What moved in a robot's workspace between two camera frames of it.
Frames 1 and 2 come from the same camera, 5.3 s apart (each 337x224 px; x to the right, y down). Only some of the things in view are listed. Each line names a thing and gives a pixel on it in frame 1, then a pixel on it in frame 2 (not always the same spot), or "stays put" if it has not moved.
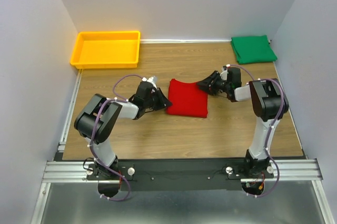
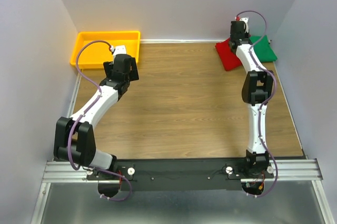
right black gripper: [208, 87] -> [245, 34]
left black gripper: [165, 102] -> [133, 74]
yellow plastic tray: [106, 49] stays put
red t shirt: [188, 99] -> [229, 59]
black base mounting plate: [179, 175] stays put
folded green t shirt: [253, 49] stays put
